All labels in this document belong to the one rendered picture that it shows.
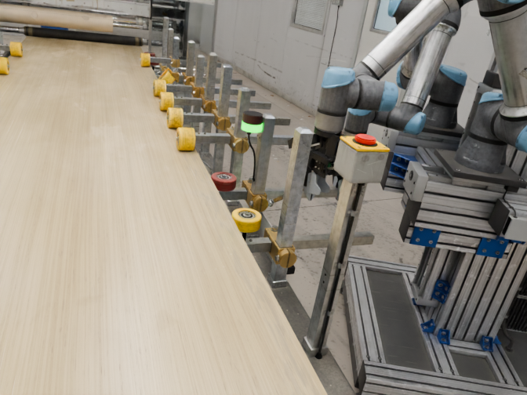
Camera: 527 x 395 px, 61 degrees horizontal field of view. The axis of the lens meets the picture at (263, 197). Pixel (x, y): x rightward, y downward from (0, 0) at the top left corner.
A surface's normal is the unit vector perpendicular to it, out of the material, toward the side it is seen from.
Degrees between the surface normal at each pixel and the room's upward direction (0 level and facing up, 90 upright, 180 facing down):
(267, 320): 0
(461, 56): 90
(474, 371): 0
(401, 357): 0
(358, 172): 90
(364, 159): 90
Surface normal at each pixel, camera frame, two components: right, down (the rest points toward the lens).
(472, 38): -0.90, 0.07
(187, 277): 0.14, -0.89
